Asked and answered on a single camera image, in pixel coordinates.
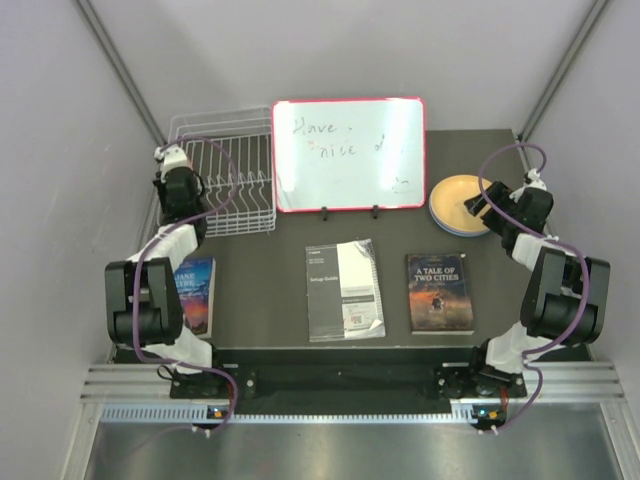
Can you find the blue sunset cover book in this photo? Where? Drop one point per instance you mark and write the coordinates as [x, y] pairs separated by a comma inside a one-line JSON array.
[[195, 282]]

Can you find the white wire dish rack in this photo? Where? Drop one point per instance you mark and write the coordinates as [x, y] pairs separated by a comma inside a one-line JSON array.
[[232, 150]]

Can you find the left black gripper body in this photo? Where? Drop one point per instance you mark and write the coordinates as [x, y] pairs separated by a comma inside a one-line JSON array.
[[163, 194]]

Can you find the purple plate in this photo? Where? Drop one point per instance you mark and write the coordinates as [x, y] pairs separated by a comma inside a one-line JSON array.
[[437, 220]]

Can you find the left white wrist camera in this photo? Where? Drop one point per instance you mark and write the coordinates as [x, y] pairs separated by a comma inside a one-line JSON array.
[[170, 158]]

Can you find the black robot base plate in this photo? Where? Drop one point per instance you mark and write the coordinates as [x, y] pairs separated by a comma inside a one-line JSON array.
[[349, 381]]

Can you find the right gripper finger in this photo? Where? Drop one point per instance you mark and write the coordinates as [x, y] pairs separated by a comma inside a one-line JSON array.
[[489, 218], [491, 196]]

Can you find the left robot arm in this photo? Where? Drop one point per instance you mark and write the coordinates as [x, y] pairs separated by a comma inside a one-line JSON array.
[[143, 307]]

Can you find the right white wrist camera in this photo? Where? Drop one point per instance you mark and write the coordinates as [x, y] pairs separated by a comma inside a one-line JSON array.
[[532, 179]]

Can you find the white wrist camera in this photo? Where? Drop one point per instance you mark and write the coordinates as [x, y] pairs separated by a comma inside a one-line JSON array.
[[532, 179], [170, 158]]

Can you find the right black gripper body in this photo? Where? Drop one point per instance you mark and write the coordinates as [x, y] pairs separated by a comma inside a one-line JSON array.
[[506, 203]]

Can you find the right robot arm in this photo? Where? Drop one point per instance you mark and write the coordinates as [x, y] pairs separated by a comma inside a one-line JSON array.
[[565, 301]]

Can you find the Tale of Two Cities book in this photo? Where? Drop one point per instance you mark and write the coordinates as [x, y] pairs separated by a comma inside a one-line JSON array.
[[438, 295]]

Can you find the yellow plate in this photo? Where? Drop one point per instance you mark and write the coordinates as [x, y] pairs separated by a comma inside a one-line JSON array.
[[447, 198]]

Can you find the grey slotted cable duct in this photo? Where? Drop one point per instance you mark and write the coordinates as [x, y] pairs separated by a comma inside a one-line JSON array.
[[205, 414]]

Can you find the black white setup guide booklet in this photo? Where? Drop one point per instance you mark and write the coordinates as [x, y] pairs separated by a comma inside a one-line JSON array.
[[343, 293]]

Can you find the red framed whiteboard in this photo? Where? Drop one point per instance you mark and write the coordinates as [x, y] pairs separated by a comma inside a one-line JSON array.
[[349, 154]]

